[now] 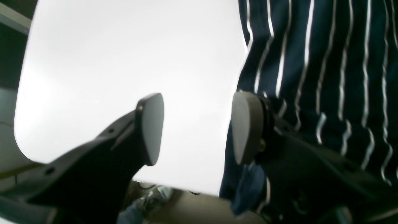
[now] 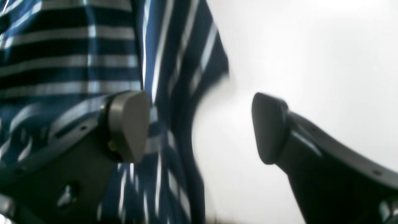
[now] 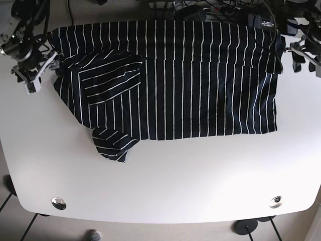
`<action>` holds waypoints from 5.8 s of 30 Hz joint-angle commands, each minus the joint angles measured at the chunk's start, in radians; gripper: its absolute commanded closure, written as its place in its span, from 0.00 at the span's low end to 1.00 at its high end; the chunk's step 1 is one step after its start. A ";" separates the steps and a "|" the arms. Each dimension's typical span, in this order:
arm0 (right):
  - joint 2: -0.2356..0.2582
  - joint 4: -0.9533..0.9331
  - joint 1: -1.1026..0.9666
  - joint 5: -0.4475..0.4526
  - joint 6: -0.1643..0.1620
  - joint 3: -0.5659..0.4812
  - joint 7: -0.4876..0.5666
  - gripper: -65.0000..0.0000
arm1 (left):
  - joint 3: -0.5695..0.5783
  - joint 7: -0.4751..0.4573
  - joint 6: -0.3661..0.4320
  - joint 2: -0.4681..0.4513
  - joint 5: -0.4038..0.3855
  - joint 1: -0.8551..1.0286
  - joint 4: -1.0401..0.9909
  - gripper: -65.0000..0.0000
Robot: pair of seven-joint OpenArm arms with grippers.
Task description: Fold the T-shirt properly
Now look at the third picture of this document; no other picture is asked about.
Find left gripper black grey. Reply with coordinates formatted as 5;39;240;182
285;34;320;78

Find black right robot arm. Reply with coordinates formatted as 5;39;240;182
1;1;59;85

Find grey shoe on floor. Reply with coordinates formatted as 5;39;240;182
89;230;102;241

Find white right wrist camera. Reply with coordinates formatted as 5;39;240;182
24;79;41;95

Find left silver table grommet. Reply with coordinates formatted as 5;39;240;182
51;197;67;210

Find right silver table grommet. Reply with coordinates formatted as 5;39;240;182
269;196;283;209

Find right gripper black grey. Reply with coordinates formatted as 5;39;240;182
10;47;64;83

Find silver table grommet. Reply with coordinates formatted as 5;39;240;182
51;197;67;210
269;196;283;209

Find black box under table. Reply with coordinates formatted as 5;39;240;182
174;5;207;22

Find navy white striped T-shirt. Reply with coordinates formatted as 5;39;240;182
49;20;285;162

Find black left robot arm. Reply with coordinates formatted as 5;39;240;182
271;1;320;77

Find black round stand base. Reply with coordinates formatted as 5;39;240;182
233;219;258;235

